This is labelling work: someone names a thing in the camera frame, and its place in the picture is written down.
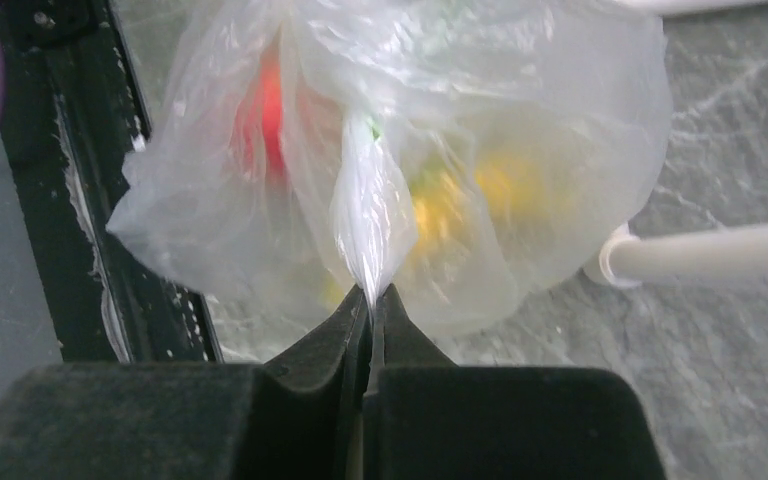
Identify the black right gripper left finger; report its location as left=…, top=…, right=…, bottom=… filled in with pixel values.
left=0, top=289, right=367, bottom=479

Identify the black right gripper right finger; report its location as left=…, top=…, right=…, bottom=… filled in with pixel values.
left=361, top=287, right=666, bottom=479

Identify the yellow fake banana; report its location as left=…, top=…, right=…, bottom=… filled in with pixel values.
left=408, top=151, right=553, bottom=258

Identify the clear printed plastic bag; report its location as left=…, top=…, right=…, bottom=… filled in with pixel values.
left=107, top=1, right=672, bottom=336

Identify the red fake apple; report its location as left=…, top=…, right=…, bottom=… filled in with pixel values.
left=230, top=40, right=287, bottom=185

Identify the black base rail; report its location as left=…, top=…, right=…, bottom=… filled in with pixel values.
left=0, top=1, right=221, bottom=363

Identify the white PVC pipe frame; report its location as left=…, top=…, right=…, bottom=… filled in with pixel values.
left=586, top=1, right=768, bottom=291

